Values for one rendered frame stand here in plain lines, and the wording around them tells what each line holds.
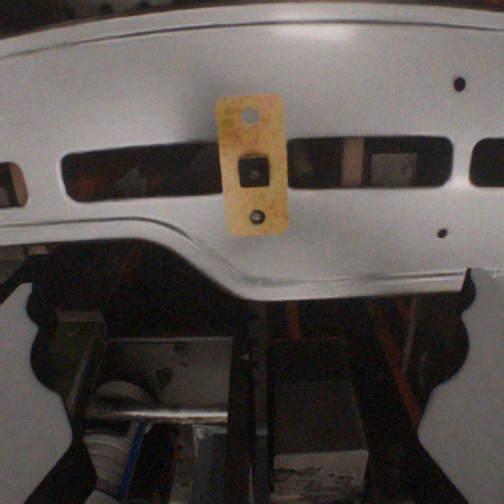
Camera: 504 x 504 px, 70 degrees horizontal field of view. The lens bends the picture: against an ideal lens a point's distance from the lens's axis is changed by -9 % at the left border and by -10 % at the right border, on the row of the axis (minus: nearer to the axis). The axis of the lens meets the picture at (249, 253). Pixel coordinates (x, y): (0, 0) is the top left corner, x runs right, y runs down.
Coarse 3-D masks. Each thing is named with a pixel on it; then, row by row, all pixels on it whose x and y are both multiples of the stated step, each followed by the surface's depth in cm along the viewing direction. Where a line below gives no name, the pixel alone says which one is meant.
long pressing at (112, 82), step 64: (256, 0) 19; (320, 0) 19; (384, 0) 19; (0, 64) 20; (64, 64) 20; (128, 64) 20; (192, 64) 20; (256, 64) 20; (320, 64) 20; (384, 64) 20; (448, 64) 20; (0, 128) 22; (64, 128) 22; (128, 128) 22; (192, 128) 22; (320, 128) 22; (384, 128) 22; (448, 128) 22; (64, 192) 24; (320, 192) 24; (384, 192) 23; (448, 192) 23; (192, 256) 25; (256, 256) 25; (320, 256) 25; (384, 256) 25; (448, 256) 25
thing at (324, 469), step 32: (288, 320) 37; (320, 320) 37; (288, 352) 32; (320, 352) 31; (288, 384) 28; (320, 384) 28; (352, 384) 29; (288, 416) 26; (320, 416) 25; (352, 416) 25; (288, 448) 23; (320, 448) 23; (352, 448) 23; (288, 480) 24; (320, 480) 24; (352, 480) 24
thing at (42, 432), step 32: (32, 288) 11; (0, 320) 9; (32, 320) 9; (0, 352) 8; (32, 352) 9; (0, 384) 8; (32, 384) 8; (0, 416) 7; (32, 416) 7; (64, 416) 7; (0, 448) 6; (32, 448) 6; (64, 448) 6; (0, 480) 6; (32, 480) 6; (64, 480) 6; (96, 480) 7
